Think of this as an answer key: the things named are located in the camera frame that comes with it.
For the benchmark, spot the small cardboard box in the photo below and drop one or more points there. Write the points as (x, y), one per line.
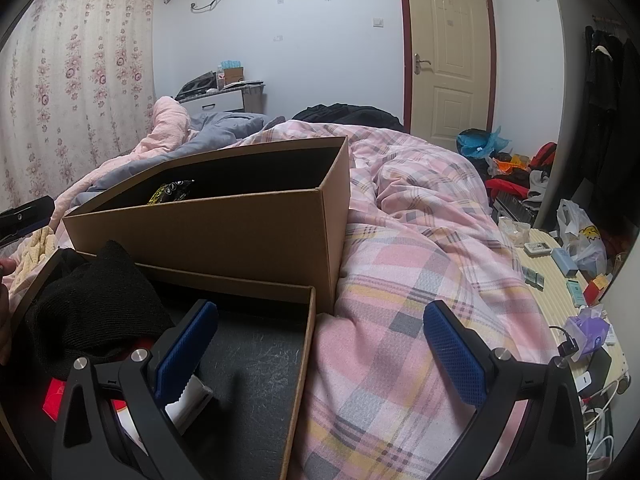
(234, 76)

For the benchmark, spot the red backpack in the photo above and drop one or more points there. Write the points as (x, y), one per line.
(544, 155)

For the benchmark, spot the pale blue box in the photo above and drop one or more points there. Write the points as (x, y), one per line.
(565, 262)

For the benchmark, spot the black sock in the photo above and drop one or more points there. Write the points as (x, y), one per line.
(100, 305)

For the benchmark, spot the dark flat panel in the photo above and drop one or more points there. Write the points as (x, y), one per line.
(242, 85)

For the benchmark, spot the cream slatted table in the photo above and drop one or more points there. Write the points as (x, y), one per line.
(550, 300)

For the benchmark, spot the wall coat rack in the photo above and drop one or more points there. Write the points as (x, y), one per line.
(607, 21)

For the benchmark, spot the small grey packet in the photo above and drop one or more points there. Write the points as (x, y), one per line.
(539, 280)
(528, 275)

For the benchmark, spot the black ribbed case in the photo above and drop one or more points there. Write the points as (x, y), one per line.
(515, 209)

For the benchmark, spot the floral pink curtain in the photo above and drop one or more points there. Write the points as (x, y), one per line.
(75, 85)

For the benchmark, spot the orange bag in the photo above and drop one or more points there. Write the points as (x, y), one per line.
(510, 165)

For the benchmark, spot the brown cardboard box lid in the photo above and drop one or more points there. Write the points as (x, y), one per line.
(265, 360)

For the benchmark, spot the white grey clothes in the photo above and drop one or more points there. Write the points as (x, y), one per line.
(537, 185)

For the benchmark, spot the pink plaid duvet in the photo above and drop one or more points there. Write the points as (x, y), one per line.
(425, 240)

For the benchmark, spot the black hanging coat white patch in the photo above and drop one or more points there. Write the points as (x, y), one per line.
(602, 110)

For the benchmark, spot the blue plastic bag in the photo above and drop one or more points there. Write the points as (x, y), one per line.
(475, 142)

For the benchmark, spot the pale blue bundle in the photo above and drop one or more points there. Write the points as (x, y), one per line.
(231, 64)

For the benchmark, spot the brown cardboard box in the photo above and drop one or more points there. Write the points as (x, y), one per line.
(225, 240)

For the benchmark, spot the grey quilt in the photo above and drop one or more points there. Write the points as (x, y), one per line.
(220, 127)

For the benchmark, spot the black clothes pile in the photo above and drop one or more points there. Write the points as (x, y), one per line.
(350, 112)

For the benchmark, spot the clear plastic container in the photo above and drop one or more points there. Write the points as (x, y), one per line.
(515, 231)

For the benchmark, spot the red cloth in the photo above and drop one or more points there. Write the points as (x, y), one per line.
(505, 187)

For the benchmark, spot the red and white packet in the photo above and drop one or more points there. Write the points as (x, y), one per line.
(50, 402)

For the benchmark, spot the cream door with red frame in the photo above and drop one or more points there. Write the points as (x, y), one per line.
(450, 60)

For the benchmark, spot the pink quilt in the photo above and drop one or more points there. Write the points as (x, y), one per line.
(167, 120)

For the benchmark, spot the clear plastic bottle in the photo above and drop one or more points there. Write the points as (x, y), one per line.
(220, 79)

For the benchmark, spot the white nightstand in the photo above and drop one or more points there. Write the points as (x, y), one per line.
(220, 102)

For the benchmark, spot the red box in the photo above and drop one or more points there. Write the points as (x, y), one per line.
(595, 292)

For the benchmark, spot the teal box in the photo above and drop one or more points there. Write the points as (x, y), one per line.
(576, 293)

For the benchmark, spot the white plastic bag yellow print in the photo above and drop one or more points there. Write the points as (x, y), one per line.
(580, 240)

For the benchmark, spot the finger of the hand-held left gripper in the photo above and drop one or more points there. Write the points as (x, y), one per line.
(25, 215)

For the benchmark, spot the black yellow shoe wipes packet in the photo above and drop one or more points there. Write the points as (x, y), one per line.
(172, 192)

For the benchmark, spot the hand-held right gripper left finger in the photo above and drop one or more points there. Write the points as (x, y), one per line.
(185, 350)

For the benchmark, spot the purple tissue bag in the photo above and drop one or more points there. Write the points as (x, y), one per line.
(590, 332)

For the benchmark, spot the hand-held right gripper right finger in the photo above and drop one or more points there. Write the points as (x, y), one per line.
(455, 355)

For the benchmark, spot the pale yellow towel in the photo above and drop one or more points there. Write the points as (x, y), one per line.
(37, 250)

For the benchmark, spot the person's left hand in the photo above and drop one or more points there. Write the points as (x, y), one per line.
(5, 330)

